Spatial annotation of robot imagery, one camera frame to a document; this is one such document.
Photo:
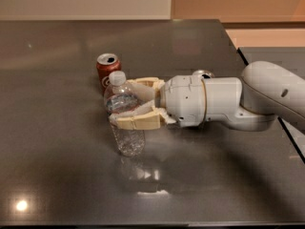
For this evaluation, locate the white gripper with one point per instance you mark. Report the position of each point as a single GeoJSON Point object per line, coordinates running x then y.
{"type": "Point", "coordinates": [182, 99]}

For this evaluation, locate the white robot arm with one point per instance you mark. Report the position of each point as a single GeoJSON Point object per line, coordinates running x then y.
{"type": "Point", "coordinates": [251, 102]}

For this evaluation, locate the red Coca-Cola can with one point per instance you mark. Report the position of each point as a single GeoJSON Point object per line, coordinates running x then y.
{"type": "Point", "coordinates": [106, 63]}

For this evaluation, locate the white green 7Up can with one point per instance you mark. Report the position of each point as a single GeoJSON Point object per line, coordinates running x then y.
{"type": "Point", "coordinates": [204, 74]}

